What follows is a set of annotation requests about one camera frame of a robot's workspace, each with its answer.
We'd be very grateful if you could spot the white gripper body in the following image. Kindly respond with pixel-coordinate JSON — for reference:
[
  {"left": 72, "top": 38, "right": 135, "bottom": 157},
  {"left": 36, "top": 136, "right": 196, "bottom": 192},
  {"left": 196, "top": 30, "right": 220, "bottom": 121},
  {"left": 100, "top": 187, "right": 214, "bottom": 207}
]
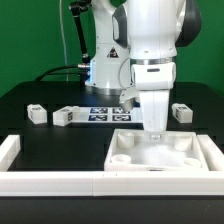
[{"left": 139, "top": 90, "right": 170, "bottom": 134}]

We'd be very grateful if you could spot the white square tabletop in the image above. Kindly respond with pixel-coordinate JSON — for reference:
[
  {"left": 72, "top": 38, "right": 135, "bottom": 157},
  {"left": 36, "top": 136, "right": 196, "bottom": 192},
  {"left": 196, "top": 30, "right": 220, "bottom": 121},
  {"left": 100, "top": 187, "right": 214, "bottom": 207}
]
[{"left": 104, "top": 129, "right": 208, "bottom": 171}]

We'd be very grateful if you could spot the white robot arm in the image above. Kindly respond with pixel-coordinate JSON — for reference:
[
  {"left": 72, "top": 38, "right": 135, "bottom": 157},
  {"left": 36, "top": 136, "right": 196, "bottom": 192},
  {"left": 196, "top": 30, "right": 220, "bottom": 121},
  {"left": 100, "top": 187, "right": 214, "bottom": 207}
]
[{"left": 85, "top": 0, "right": 201, "bottom": 139}]

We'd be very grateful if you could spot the white marker base sheet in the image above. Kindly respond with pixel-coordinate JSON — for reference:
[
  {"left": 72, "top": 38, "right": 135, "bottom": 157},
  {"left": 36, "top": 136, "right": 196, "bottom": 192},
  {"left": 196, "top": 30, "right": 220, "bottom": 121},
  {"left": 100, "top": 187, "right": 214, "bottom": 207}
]
[{"left": 73, "top": 107, "right": 142, "bottom": 123}]

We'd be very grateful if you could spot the white U-shaped fence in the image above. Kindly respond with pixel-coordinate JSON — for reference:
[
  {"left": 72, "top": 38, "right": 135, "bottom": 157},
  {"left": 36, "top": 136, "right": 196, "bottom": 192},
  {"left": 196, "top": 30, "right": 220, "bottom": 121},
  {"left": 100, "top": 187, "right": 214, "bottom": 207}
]
[{"left": 0, "top": 135, "right": 224, "bottom": 196}]

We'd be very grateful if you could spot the black cable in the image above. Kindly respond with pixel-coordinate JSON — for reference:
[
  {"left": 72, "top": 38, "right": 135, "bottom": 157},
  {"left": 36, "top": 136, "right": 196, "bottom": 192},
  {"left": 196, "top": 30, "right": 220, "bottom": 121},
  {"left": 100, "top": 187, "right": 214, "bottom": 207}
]
[{"left": 34, "top": 64, "right": 91, "bottom": 82}]

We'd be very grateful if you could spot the white hanging cable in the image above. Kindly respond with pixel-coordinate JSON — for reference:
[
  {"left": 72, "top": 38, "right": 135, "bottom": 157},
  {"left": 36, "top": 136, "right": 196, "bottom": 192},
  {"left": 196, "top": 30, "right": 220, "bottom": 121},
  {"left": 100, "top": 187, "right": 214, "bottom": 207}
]
[{"left": 59, "top": 0, "right": 70, "bottom": 82}]

